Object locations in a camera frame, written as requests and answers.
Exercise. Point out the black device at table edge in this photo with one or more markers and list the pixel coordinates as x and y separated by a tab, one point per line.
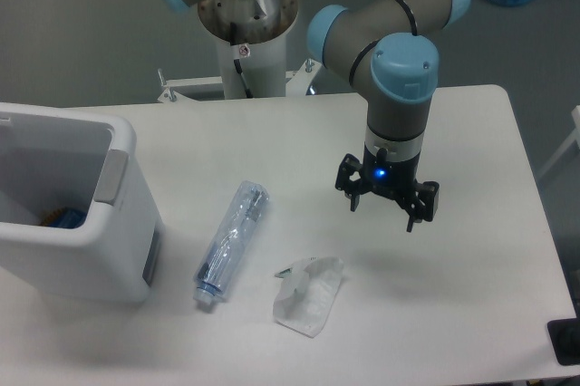
564	336

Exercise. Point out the white frame right edge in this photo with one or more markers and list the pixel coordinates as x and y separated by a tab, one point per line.
563	155

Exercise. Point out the white plastic pouch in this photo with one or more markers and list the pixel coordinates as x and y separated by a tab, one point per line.
307	292

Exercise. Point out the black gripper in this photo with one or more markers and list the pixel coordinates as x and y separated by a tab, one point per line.
392	180

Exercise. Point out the blue trash inside can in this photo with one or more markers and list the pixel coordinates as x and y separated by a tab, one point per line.
65	217

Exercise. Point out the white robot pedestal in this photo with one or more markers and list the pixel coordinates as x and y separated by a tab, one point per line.
250	37

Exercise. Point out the white plastic trash can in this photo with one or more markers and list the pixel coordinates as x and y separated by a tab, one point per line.
53	158

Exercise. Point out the clear plastic bottle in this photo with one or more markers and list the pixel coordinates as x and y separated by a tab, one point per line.
217	269

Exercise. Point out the white base foot bracket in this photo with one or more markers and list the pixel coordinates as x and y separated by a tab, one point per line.
297	83

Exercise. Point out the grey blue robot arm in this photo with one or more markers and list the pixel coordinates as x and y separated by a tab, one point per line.
382	51

